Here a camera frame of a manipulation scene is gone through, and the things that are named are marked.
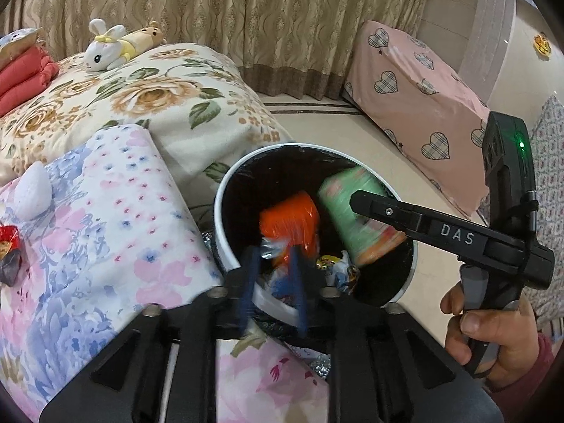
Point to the beige patterned curtain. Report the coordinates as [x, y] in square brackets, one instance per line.
[294, 47]

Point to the white printed snack bag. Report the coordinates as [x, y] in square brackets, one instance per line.
[339, 272]

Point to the person right hand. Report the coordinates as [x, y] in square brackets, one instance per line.
[514, 331]

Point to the pink blue floral blanket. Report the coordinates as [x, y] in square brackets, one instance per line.
[116, 237]

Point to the pink sleeve forearm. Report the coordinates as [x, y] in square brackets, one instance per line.
[513, 398]

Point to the beige floral quilt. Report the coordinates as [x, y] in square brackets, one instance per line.
[201, 114]

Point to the white plastic bag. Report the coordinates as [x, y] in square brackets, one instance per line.
[276, 292]

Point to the blue patterned pillow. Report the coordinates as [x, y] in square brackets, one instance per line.
[17, 42]

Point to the red black snack wrapper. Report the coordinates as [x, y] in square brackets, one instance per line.
[11, 254]

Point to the white plush rabbit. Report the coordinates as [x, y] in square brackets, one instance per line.
[109, 49]

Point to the orange foil snack wrapper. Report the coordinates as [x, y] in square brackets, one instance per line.
[291, 222]

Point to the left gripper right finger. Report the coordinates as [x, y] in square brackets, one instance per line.
[300, 299]

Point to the pink heart covered furniture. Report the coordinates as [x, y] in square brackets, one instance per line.
[424, 107]

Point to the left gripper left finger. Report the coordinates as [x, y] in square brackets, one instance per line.
[250, 269]

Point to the red folded blanket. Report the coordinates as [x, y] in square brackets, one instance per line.
[26, 77]

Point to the green juice carton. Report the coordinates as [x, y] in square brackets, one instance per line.
[365, 239]

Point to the white round trash bin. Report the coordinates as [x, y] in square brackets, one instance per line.
[269, 175]

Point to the small brown plush bear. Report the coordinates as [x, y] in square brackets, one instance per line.
[138, 42]

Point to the white foam ball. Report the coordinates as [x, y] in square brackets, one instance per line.
[32, 195]

